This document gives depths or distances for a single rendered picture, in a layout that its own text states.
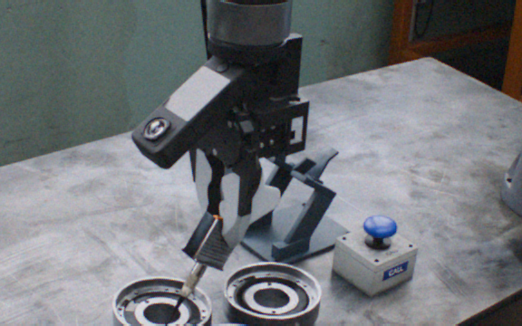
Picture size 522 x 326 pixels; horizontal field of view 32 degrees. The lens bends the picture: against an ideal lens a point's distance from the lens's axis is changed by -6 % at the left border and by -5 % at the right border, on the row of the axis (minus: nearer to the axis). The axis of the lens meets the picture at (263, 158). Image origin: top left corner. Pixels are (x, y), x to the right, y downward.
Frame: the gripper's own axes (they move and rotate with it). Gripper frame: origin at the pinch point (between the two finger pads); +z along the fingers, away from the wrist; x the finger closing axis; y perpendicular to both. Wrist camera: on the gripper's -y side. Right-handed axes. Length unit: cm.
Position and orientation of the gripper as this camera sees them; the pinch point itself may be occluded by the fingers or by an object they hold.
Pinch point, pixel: (217, 231)
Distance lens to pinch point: 94.9
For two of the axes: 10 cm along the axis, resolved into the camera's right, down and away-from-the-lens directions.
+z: -0.7, 8.8, 4.7
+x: -6.2, -4.0, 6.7
